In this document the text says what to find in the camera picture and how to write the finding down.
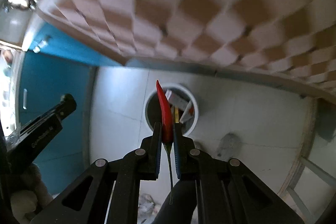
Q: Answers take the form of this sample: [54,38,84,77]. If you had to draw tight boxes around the grey shoe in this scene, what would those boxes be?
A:
[139,193,162,214]

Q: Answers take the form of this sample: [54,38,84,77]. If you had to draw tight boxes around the person's dark trouser leg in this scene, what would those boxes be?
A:
[152,179,197,224]

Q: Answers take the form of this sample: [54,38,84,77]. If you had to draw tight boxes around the red chili pepper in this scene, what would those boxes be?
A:
[156,80,175,205]

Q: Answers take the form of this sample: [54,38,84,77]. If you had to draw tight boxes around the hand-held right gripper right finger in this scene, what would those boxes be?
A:
[172,123,305,224]

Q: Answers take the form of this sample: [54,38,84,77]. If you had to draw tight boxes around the wooden frame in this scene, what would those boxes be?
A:
[278,98,336,216]

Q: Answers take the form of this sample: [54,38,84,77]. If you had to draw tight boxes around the white trash bin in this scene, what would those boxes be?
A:
[144,82,199,135]

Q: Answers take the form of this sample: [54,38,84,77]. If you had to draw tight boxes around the checkered table cloth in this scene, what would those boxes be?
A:
[34,0,336,98]

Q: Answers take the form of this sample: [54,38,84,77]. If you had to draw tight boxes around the silver drawer handle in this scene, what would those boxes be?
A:
[33,35,51,53]

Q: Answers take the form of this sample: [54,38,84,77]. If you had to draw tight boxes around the blue base cabinet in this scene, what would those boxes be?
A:
[14,22,124,195]

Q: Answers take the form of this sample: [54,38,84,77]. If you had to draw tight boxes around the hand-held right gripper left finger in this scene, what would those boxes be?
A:
[30,122,163,224]

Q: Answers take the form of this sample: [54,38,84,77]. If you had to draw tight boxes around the person's left hand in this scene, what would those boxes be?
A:
[8,162,54,222]

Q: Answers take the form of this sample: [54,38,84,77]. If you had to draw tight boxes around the long white box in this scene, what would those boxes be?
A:
[165,90,193,110]

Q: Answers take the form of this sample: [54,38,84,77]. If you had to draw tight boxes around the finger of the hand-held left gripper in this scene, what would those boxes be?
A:
[16,93,77,140]

